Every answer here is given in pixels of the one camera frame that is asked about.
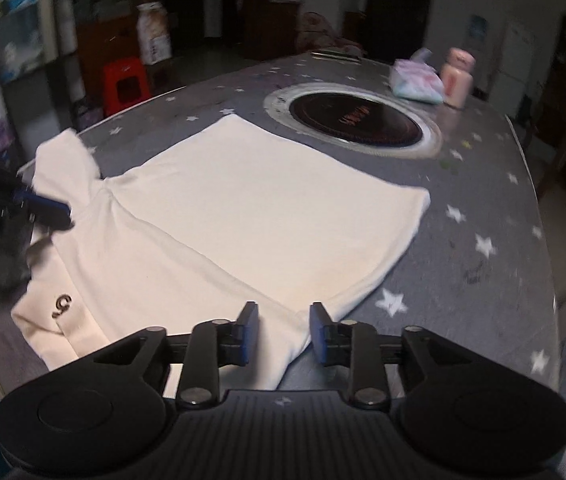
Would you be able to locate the red plastic stool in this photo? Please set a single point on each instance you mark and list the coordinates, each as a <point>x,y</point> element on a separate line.
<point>125,85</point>

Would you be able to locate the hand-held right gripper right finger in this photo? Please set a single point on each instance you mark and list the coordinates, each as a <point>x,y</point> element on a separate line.
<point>319,334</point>

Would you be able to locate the white pet food bag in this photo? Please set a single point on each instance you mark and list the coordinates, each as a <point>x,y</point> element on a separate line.
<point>154,35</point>

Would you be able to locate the white refrigerator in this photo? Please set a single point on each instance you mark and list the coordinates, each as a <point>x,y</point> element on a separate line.
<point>513,70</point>

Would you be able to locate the water dispenser with blue bottle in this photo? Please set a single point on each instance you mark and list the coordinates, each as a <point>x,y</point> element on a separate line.
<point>478,30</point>

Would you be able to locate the soft wet wipes pack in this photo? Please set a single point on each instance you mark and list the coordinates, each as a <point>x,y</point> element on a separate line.
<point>417,82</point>

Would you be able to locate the grey star-printed tablecloth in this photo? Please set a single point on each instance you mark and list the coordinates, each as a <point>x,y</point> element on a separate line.
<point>473,270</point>

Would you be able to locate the dark wooden door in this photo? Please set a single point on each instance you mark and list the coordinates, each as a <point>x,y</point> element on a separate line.
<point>398,0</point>

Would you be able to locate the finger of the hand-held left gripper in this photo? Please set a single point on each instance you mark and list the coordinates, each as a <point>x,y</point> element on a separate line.
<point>49,208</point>

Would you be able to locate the round black induction cooktop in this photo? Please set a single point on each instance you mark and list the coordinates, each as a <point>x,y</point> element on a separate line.
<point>355,122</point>

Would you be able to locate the cream short-sleeve shirt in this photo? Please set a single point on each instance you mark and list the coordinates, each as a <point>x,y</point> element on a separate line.
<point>263,200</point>

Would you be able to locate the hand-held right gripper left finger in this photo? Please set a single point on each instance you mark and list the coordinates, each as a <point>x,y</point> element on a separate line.
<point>249,334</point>

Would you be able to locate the pink insulated bottle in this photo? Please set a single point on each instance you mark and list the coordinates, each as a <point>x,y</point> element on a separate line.
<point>457,80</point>

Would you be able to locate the dark wooden shelf cabinet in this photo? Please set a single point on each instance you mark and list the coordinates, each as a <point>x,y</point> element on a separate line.
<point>268,20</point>

